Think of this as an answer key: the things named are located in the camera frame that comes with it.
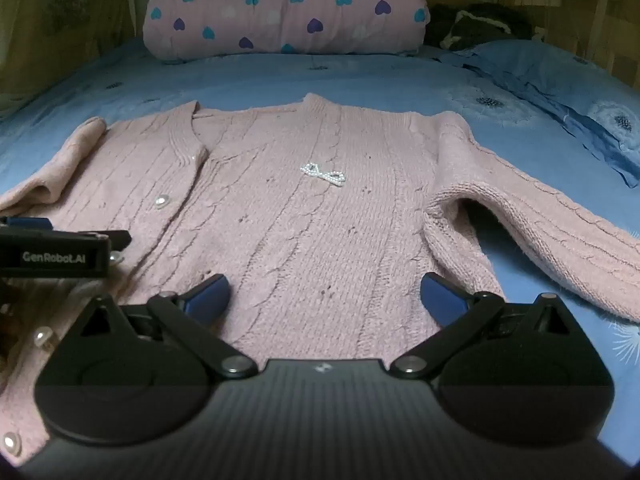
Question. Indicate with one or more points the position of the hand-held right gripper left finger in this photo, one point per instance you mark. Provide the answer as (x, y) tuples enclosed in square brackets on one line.
[(210, 294)]

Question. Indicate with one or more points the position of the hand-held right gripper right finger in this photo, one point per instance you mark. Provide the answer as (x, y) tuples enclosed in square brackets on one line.
[(437, 291)]

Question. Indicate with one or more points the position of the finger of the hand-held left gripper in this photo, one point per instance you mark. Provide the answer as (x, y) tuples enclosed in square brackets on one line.
[(25, 223), (110, 239)]

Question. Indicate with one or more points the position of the pink knit cardigan sweater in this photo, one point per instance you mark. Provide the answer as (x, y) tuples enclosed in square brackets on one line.
[(320, 220)]

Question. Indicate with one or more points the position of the blue floral bedsheet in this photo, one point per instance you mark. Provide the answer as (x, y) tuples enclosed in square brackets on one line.
[(150, 80)]

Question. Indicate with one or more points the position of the sheer mosquito net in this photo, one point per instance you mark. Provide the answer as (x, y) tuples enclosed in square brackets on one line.
[(55, 40)]

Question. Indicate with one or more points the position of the dark clothing pile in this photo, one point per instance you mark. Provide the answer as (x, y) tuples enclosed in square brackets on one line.
[(480, 25)]

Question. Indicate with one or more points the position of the pink heart-patterned pillow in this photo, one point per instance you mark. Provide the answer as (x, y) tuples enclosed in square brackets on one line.
[(285, 5)]

